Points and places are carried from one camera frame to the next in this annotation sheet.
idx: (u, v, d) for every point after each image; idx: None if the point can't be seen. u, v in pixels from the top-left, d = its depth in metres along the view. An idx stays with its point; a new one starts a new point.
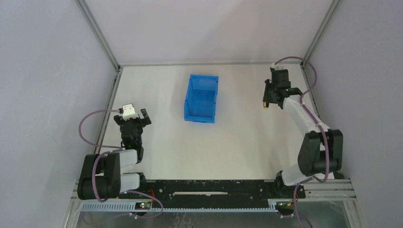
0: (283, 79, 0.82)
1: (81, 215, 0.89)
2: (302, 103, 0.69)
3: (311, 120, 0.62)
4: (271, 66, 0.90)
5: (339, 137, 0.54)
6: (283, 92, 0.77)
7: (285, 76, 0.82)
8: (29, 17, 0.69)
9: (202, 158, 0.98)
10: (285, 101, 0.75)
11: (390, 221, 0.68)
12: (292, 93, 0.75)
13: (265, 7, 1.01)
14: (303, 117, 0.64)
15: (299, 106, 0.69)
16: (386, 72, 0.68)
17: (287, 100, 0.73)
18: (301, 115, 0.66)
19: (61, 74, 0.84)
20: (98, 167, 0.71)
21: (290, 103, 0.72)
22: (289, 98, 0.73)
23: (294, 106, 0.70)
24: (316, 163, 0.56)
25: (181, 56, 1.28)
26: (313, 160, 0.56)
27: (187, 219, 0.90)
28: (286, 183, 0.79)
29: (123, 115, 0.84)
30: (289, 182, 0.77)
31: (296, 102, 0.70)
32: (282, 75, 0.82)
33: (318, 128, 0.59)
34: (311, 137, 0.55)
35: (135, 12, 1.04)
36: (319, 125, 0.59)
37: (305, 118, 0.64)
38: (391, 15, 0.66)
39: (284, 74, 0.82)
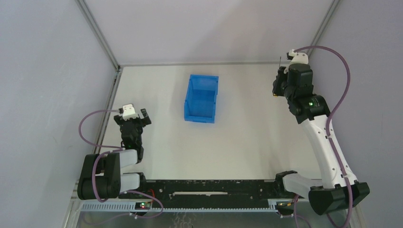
0: (305, 82, 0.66)
1: (81, 215, 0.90)
2: (327, 137, 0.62)
3: (337, 166, 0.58)
4: (289, 52, 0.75)
5: (364, 194, 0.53)
6: (306, 107, 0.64)
7: (308, 79, 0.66)
8: (29, 17, 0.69)
9: (202, 158, 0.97)
10: (306, 123, 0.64)
11: (391, 221, 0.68)
12: (315, 109, 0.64)
13: (265, 6, 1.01)
14: (329, 159, 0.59)
15: (324, 140, 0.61)
16: (387, 71, 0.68)
17: (311, 126, 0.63)
18: (326, 153, 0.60)
19: (61, 73, 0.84)
20: (98, 167, 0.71)
21: (314, 130, 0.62)
22: (314, 124, 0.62)
23: (319, 137, 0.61)
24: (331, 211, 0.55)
25: (181, 56, 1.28)
26: (331, 210, 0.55)
27: (187, 219, 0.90)
28: (286, 188, 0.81)
29: (123, 115, 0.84)
30: (290, 189, 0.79)
31: (321, 132, 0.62)
32: (305, 79, 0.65)
33: (344, 180, 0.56)
34: (336, 194, 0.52)
35: (135, 11, 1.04)
36: (345, 176, 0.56)
37: (330, 161, 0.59)
38: (392, 14, 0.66)
39: (308, 77, 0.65)
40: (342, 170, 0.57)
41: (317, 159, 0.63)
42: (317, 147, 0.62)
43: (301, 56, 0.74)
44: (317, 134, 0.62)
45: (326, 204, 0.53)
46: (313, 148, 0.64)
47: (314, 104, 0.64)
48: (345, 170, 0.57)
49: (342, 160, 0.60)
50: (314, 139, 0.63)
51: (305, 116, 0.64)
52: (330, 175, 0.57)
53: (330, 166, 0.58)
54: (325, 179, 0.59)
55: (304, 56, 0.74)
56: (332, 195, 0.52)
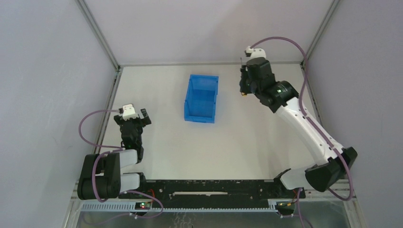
0: (265, 72, 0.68)
1: (81, 215, 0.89)
2: (305, 117, 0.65)
3: (323, 141, 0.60)
4: (246, 50, 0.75)
5: (354, 156, 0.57)
6: (276, 94, 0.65)
7: (267, 70, 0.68)
8: (29, 17, 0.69)
9: (202, 158, 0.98)
10: (281, 110, 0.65)
11: (391, 221, 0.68)
12: (285, 94, 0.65)
13: (265, 6, 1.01)
14: (313, 137, 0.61)
15: (303, 120, 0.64)
16: (386, 71, 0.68)
17: (287, 110, 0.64)
18: (308, 132, 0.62)
19: (61, 73, 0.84)
20: (98, 167, 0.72)
21: (291, 115, 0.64)
22: (288, 108, 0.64)
23: (297, 119, 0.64)
24: (332, 183, 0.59)
25: (181, 56, 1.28)
26: (332, 183, 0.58)
27: (187, 219, 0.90)
28: (288, 188, 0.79)
29: (123, 115, 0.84)
30: (293, 186, 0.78)
31: (298, 114, 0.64)
32: (264, 69, 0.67)
33: (333, 151, 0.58)
34: (332, 168, 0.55)
35: (135, 12, 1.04)
36: (333, 147, 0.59)
37: (315, 137, 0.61)
38: (391, 14, 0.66)
39: (266, 67, 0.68)
40: (329, 143, 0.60)
41: (303, 142, 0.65)
42: (299, 129, 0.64)
43: (257, 51, 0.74)
44: (294, 117, 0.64)
45: (327, 179, 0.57)
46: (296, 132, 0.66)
47: (282, 90, 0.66)
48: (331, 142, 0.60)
49: (325, 133, 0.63)
50: (294, 123, 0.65)
51: (279, 103, 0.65)
52: (320, 152, 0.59)
53: (317, 143, 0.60)
54: (317, 157, 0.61)
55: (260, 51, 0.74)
56: (330, 170, 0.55)
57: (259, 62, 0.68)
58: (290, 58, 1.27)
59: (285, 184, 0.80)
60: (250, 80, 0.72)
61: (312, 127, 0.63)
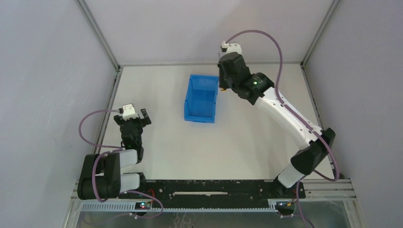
0: (240, 67, 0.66)
1: (81, 215, 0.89)
2: (283, 104, 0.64)
3: (302, 126, 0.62)
4: (221, 45, 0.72)
5: (331, 136, 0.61)
6: (253, 87, 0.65)
7: (241, 64, 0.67)
8: (29, 17, 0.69)
9: (202, 158, 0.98)
10: (260, 101, 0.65)
11: (391, 221, 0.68)
12: (262, 86, 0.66)
13: (265, 6, 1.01)
14: (293, 123, 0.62)
15: (282, 109, 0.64)
16: (386, 71, 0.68)
17: (265, 101, 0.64)
18: (288, 119, 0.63)
19: (61, 73, 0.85)
20: (98, 167, 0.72)
21: (269, 105, 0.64)
22: (266, 98, 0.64)
23: (276, 109, 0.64)
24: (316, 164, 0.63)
25: (181, 56, 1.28)
26: (315, 164, 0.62)
27: (187, 219, 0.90)
28: (288, 185, 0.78)
29: (123, 115, 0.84)
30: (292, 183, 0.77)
31: (276, 102, 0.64)
32: (238, 63, 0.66)
33: (313, 134, 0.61)
34: (314, 150, 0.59)
35: (134, 12, 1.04)
36: (313, 130, 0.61)
37: (295, 124, 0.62)
38: (391, 14, 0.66)
39: (240, 61, 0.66)
40: (308, 127, 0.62)
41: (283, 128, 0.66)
42: (278, 117, 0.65)
43: (231, 46, 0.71)
44: (273, 106, 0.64)
45: (310, 161, 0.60)
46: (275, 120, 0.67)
47: (258, 82, 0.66)
48: (310, 125, 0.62)
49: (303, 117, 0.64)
50: (273, 112, 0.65)
51: (256, 95, 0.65)
52: (301, 137, 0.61)
53: (297, 128, 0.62)
54: (299, 141, 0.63)
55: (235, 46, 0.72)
56: (312, 154, 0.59)
57: (232, 57, 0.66)
58: (290, 58, 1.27)
59: (284, 184, 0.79)
60: (225, 76, 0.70)
61: (291, 113, 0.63)
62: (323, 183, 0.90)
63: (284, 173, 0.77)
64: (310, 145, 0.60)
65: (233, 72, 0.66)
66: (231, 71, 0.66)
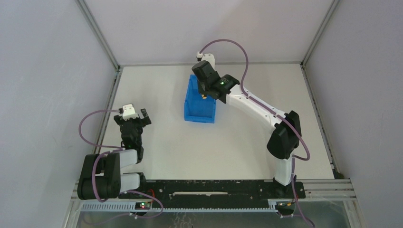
0: (209, 72, 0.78)
1: (81, 215, 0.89)
2: (247, 96, 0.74)
3: (267, 112, 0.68)
4: (196, 56, 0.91)
5: (296, 117, 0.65)
6: (220, 87, 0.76)
7: (210, 70, 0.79)
8: (29, 17, 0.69)
9: (202, 158, 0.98)
10: (228, 98, 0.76)
11: (390, 221, 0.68)
12: (229, 86, 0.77)
13: (265, 6, 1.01)
14: (258, 111, 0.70)
15: (246, 99, 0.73)
16: (386, 71, 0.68)
17: (231, 97, 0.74)
18: (254, 109, 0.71)
19: (61, 74, 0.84)
20: (98, 167, 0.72)
21: (237, 99, 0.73)
22: (232, 93, 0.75)
23: (243, 101, 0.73)
24: (288, 147, 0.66)
25: (181, 56, 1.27)
26: (287, 147, 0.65)
27: (187, 219, 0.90)
28: (285, 183, 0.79)
29: (123, 115, 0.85)
30: (288, 179, 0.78)
31: (242, 96, 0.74)
32: (206, 70, 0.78)
33: (277, 118, 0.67)
34: (279, 130, 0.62)
35: (134, 12, 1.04)
36: (277, 115, 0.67)
37: (259, 111, 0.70)
38: (390, 15, 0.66)
39: (208, 68, 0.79)
40: (273, 112, 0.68)
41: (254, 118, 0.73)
42: (247, 109, 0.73)
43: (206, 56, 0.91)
44: (240, 99, 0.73)
45: (279, 142, 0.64)
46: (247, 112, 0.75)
47: (225, 82, 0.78)
48: (274, 111, 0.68)
49: (268, 105, 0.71)
50: (243, 105, 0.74)
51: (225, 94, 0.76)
52: (267, 121, 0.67)
53: (263, 115, 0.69)
54: (267, 127, 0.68)
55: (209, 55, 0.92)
56: (277, 134, 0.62)
57: (201, 65, 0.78)
58: (290, 58, 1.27)
59: (281, 183, 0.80)
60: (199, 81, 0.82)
61: (256, 104, 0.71)
62: (324, 183, 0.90)
63: (276, 170, 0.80)
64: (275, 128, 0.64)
65: (203, 78, 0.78)
66: (201, 77, 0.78)
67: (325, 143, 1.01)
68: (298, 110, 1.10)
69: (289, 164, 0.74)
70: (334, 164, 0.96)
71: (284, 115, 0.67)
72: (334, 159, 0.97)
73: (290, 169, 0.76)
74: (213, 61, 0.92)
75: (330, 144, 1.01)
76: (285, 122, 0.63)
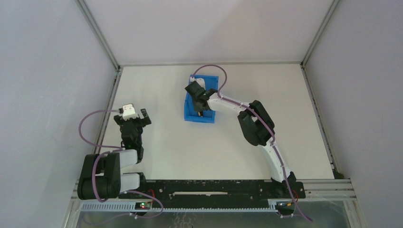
0: (196, 88, 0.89)
1: (81, 215, 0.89)
2: (221, 98, 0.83)
3: (234, 105, 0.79)
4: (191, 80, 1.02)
5: (258, 104, 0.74)
6: (204, 98, 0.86)
7: (196, 86, 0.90)
8: (29, 16, 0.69)
9: (202, 158, 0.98)
10: (210, 104, 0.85)
11: (390, 221, 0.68)
12: (210, 95, 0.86)
13: (265, 6, 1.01)
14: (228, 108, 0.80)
15: (220, 100, 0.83)
16: (387, 71, 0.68)
17: (209, 101, 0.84)
18: (224, 106, 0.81)
19: (61, 74, 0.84)
20: (98, 167, 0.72)
21: (212, 102, 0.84)
22: (210, 99, 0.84)
23: (216, 102, 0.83)
24: (259, 130, 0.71)
25: (181, 56, 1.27)
26: (256, 129, 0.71)
27: (187, 219, 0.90)
28: (279, 178, 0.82)
29: (123, 115, 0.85)
30: (281, 175, 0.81)
31: (216, 99, 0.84)
32: (194, 87, 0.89)
33: (242, 107, 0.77)
34: (244, 115, 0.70)
35: (134, 11, 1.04)
36: (242, 104, 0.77)
37: (229, 106, 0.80)
38: (391, 15, 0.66)
39: (196, 85, 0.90)
40: (237, 104, 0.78)
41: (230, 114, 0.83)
42: (223, 108, 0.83)
43: (196, 80, 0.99)
44: (215, 102, 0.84)
45: (247, 126, 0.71)
46: (225, 112, 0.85)
47: (207, 93, 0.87)
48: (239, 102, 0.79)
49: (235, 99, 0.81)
50: (218, 106, 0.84)
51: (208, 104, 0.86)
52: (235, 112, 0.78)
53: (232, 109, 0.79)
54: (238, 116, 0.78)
55: (200, 80, 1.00)
56: (242, 118, 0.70)
57: (189, 84, 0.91)
58: (290, 58, 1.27)
59: (277, 179, 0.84)
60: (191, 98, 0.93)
61: (225, 101, 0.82)
62: (324, 183, 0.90)
63: (271, 168, 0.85)
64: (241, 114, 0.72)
65: (190, 93, 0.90)
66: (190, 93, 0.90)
67: (325, 143, 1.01)
68: (298, 110, 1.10)
69: (274, 156, 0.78)
70: (334, 164, 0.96)
71: (248, 106, 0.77)
72: (335, 159, 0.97)
73: (280, 164, 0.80)
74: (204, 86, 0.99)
75: (330, 144, 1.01)
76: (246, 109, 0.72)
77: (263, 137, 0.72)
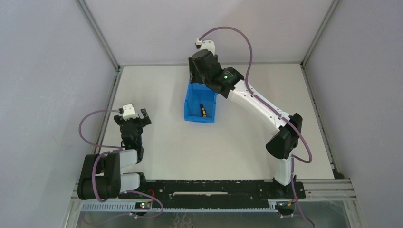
0: (211, 62, 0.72)
1: (81, 215, 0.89)
2: (253, 95, 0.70)
3: (272, 113, 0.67)
4: (196, 42, 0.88)
5: (300, 119, 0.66)
6: (223, 80, 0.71)
7: (211, 60, 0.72)
8: (29, 17, 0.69)
9: (202, 158, 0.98)
10: (231, 94, 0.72)
11: (390, 221, 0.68)
12: (233, 80, 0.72)
13: (265, 6, 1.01)
14: (262, 111, 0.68)
15: (252, 98, 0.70)
16: (386, 71, 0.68)
17: (236, 93, 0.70)
18: (259, 109, 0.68)
19: (61, 74, 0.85)
20: (98, 167, 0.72)
21: (240, 95, 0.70)
22: (236, 90, 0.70)
23: (246, 99, 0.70)
24: (288, 148, 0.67)
25: (181, 56, 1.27)
26: (288, 146, 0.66)
27: (187, 219, 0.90)
28: (283, 183, 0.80)
29: (123, 115, 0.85)
30: (288, 180, 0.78)
31: (246, 94, 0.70)
32: (208, 60, 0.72)
33: (282, 121, 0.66)
34: (283, 134, 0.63)
35: (134, 12, 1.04)
36: (282, 117, 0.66)
37: (264, 111, 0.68)
38: (390, 15, 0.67)
39: (210, 57, 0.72)
40: (277, 114, 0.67)
41: (255, 116, 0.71)
42: (251, 108, 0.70)
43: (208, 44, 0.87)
44: (243, 98, 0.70)
45: (281, 145, 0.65)
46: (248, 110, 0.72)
47: (228, 77, 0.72)
48: (279, 113, 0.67)
49: (273, 105, 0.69)
50: (245, 102, 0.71)
51: (227, 90, 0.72)
52: (271, 123, 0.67)
53: (267, 116, 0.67)
54: (269, 127, 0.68)
55: (209, 42, 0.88)
56: (282, 137, 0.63)
57: (203, 54, 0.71)
58: (290, 58, 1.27)
59: (281, 183, 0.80)
60: (198, 71, 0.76)
61: (260, 103, 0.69)
62: (324, 183, 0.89)
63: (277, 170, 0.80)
64: (280, 130, 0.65)
65: (205, 68, 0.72)
66: (202, 67, 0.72)
67: (325, 143, 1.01)
68: (298, 110, 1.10)
69: (289, 165, 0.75)
70: (334, 164, 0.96)
71: (288, 117, 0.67)
72: (334, 159, 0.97)
73: (290, 169, 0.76)
74: (213, 49, 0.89)
75: (330, 144, 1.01)
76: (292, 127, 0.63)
77: (288, 152, 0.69)
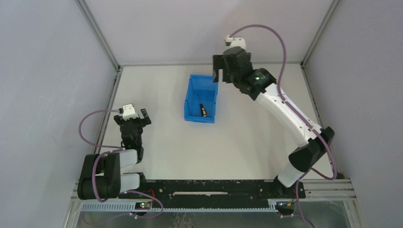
0: (243, 61, 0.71)
1: (81, 216, 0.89)
2: (284, 102, 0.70)
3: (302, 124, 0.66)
4: (226, 39, 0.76)
5: (331, 134, 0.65)
6: (254, 81, 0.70)
7: (244, 58, 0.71)
8: (28, 17, 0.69)
9: (202, 158, 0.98)
10: (261, 96, 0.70)
11: (391, 221, 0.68)
12: (264, 82, 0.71)
13: (265, 6, 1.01)
14: (292, 120, 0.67)
15: (283, 105, 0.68)
16: (386, 72, 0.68)
17: (267, 97, 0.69)
18: (290, 118, 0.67)
19: (61, 74, 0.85)
20: (98, 167, 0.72)
21: (272, 100, 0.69)
22: (269, 95, 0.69)
23: (276, 105, 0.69)
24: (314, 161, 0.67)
25: (181, 56, 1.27)
26: (314, 159, 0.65)
27: (187, 219, 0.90)
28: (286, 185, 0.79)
29: (123, 115, 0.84)
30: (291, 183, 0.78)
31: (277, 99, 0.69)
32: (241, 59, 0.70)
33: (313, 132, 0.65)
34: (312, 147, 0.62)
35: (134, 12, 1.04)
36: (313, 128, 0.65)
37: (294, 120, 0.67)
38: (390, 15, 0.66)
39: (243, 56, 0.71)
40: (308, 125, 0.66)
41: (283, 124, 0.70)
42: (280, 114, 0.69)
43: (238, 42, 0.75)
44: (273, 102, 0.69)
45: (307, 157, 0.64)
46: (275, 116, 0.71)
47: (260, 78, 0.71)
48: (311, 124, 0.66)
49: (304, 116, 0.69)
50: (274, 108, 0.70)
51: (257, 91, 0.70)
52: (300, 133, 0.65)
53: (297, 126, 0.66)
54: (296, 136, 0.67)
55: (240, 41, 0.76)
56: (310, 150, 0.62)
57: (235, 52, 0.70)
58: (290, 58, 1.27)
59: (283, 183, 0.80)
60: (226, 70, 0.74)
61: (291, 110, 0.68)
62: (324, 183, 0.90)
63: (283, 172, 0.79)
64: (309, 143, 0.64)
65: (236, 66, 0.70)
66: (234, 65, 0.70)
67: None
68: None
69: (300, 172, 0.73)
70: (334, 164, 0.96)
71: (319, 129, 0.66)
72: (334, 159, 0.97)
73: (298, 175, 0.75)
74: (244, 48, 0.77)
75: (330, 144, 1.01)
76: (322, 141, 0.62)
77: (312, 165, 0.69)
